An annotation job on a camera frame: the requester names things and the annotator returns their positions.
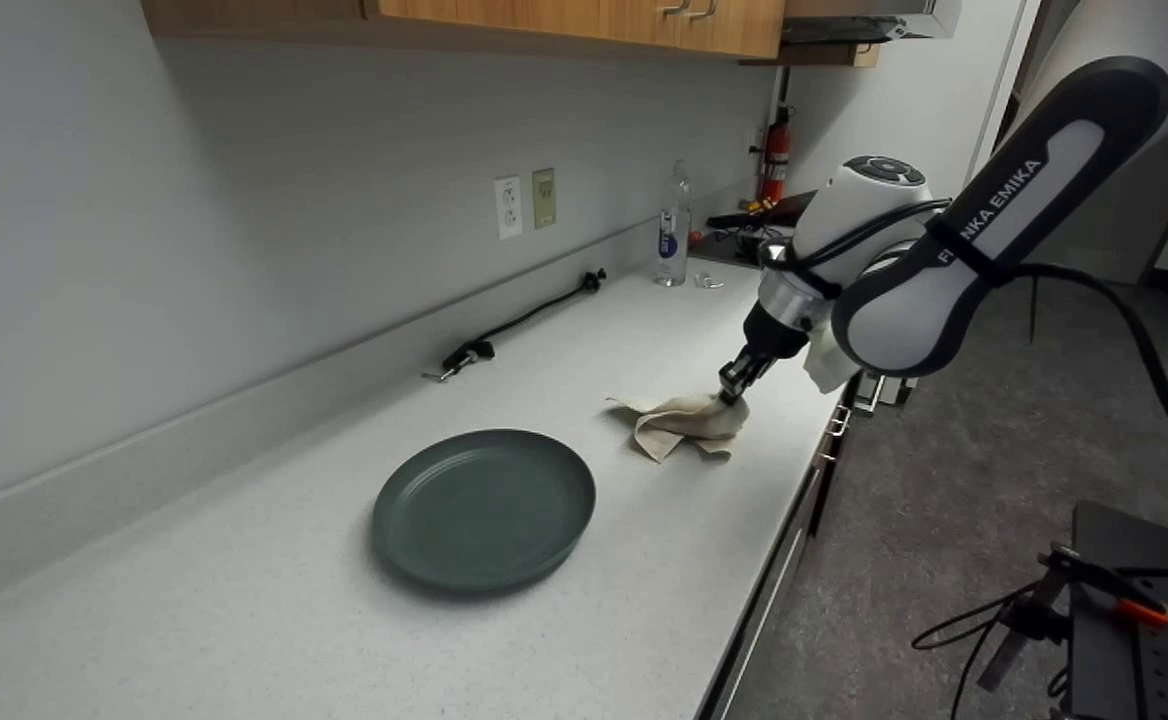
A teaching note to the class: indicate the stained beige cloth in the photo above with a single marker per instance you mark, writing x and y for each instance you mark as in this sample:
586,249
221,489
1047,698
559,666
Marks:
679,422

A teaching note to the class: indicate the dark green plate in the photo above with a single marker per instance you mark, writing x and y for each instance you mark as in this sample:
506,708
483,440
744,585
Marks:
486,510

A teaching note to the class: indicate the clear plastic water bottle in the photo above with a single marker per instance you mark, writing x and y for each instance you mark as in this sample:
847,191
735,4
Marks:
674,232

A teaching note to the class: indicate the grey range hood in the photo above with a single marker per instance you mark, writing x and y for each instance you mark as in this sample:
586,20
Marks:
866,27

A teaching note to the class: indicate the beige wall plate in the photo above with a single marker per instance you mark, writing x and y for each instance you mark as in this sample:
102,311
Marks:
546,199

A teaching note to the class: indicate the wooden wall cabinet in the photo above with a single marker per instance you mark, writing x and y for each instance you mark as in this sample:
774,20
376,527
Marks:
586,19

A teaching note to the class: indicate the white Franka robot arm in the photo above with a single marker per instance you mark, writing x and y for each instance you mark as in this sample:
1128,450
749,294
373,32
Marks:
956,240

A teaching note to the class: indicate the black cooktop panel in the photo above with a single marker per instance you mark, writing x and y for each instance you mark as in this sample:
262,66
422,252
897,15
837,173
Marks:
729,244

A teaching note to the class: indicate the black stand table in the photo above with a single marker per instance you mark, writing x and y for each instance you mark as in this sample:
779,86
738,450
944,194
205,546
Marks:
1145,625

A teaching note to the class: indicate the white wall outlet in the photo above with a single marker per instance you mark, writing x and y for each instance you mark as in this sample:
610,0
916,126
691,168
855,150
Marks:
511,206

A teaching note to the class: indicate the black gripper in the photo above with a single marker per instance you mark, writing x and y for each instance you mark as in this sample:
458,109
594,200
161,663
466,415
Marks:
768,340

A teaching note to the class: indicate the red fire extinguisher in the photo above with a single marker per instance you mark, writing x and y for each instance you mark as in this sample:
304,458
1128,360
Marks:
779,144

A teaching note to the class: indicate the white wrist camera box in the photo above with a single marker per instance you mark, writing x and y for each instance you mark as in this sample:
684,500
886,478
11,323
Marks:
827,360

